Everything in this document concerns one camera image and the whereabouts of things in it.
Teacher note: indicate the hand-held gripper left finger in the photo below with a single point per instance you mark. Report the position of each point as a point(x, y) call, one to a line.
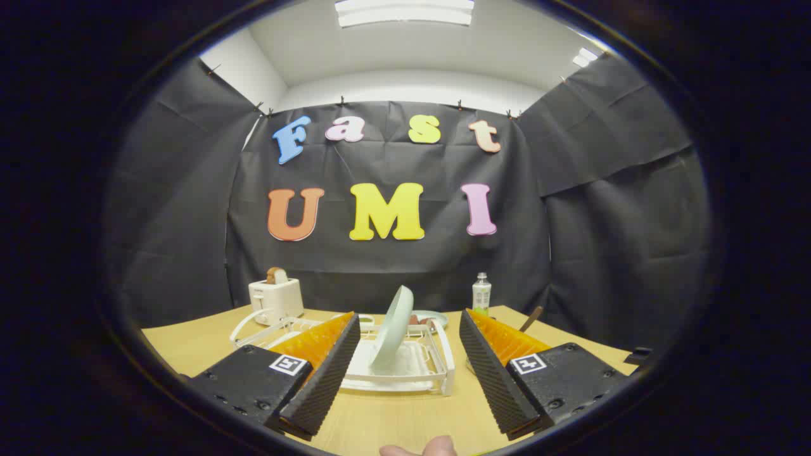
point(329, 373)

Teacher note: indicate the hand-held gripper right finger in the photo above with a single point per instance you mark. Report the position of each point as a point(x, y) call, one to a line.
point(491, 373)

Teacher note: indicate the pale green plate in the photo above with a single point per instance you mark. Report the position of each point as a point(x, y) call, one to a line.
point(393, 326)

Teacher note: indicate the small pale saucer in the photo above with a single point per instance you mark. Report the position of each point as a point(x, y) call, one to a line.
point(437, 318)

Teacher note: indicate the clear bottle with green label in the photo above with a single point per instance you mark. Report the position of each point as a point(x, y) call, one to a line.
point(481, 294)

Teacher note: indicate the white toaster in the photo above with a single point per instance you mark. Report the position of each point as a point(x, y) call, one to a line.
point(279, 301)

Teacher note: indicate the brown bread slice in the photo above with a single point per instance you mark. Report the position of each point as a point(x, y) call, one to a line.
point(277, 275)

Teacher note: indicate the black chair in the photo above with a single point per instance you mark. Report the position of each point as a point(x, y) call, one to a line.
point(638, 356)

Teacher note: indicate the small ceiling light panel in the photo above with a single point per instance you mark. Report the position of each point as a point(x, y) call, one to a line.
point(585, 57)

